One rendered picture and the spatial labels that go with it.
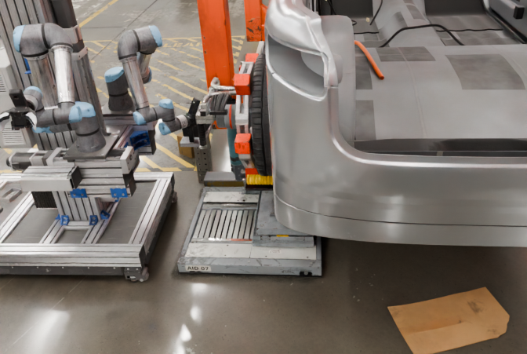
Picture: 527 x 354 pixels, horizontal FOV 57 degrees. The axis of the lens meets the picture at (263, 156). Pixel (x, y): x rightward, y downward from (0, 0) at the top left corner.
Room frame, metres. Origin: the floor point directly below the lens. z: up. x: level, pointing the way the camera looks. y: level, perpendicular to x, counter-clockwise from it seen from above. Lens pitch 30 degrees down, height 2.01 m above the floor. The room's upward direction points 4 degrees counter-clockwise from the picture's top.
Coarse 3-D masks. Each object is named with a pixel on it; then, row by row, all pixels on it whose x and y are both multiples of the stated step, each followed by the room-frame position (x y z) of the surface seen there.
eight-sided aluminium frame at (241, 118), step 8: (248, 64) 2.52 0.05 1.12; (240, 72) 2.39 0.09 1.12; (248, 72) 2.39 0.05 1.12; (240, 96) 2.27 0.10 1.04; (248, 96) 2.25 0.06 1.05; (240, 104) 2.24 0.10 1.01; (248, 104) 2.22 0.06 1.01; (240, 112) 2.22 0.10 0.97; (248, 112) 2.20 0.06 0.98; (240, 120) 2.17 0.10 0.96; (248, 120) 2.17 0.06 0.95; (240, 128) 2.18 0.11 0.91; (248, 128) 2.17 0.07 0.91; (248, 160) 2.34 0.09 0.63
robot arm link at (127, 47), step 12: (132, 36) 2.48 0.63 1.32; (120, 48) 2.46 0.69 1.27; (132, 48) 2.46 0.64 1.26; (120, 60) 2.45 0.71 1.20; (132, 60) 2.45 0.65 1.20; (132, 72) 2.42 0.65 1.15; (132, 84) 2.41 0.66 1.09; (132, 96) 2.40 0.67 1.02; (144, 96) 2.40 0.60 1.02; (144, 108) 2.37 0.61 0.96; (144, 120) 2.35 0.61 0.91
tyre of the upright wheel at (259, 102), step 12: (264, 60) 2.40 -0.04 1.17; (264, 72) 2.30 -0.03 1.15; (264, 84) 2.23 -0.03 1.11; (252, 96) 2.20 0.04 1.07; (264, 96) 2.18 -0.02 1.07; (252, 108) 2.17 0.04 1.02; (264, 108) 2.15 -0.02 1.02; (252, 120) 2.14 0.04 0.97; (264, 120) 2.12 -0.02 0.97; (264, 132) 2.10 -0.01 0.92; (264, 144) 2.10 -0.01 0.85; (264, 156) 2.11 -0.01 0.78; (264, 168) 2.14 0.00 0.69
